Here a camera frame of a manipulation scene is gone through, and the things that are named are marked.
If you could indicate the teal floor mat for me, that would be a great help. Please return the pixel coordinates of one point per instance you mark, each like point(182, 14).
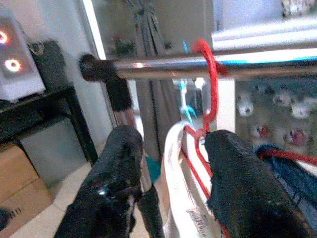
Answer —
point(152, 168)

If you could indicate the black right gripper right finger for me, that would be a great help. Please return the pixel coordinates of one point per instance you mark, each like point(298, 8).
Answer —
point(247, 188)

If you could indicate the black desk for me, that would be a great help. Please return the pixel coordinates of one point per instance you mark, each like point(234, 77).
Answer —
point(37, 101)

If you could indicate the plain cardboard box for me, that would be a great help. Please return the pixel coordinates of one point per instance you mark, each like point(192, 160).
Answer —
point(19, 183)

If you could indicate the red clothes hanger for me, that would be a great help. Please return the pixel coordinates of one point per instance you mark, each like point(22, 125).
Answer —
point(292, 156)
point(213, 74)

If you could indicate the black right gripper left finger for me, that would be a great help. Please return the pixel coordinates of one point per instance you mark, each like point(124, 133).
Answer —
point(111, 168)

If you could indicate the black bag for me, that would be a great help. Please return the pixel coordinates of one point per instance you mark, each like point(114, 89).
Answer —
point(49, 64)

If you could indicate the grey cabinet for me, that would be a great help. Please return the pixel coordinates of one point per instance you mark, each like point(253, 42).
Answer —
point(49, 148)

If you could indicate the blue denim jeans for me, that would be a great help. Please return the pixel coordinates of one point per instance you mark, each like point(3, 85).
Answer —
point(294, 178)

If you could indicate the white computer case glowing rings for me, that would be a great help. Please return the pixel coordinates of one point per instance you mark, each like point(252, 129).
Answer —
point(17, 81)

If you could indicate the cream garment with label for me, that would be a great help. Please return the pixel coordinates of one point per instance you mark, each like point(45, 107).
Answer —
point(173, 158)

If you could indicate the teal plastic hanger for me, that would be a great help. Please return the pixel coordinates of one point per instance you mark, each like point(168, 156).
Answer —
point(183, 91)

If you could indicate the chrome clothes rail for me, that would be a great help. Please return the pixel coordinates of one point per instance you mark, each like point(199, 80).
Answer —
point(161, 65)

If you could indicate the black rail connector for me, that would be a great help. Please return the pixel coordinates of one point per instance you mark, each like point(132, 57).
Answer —
point(96, 68)

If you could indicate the grey patterned cloth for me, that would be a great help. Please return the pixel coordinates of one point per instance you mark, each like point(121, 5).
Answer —
point(272, 116)

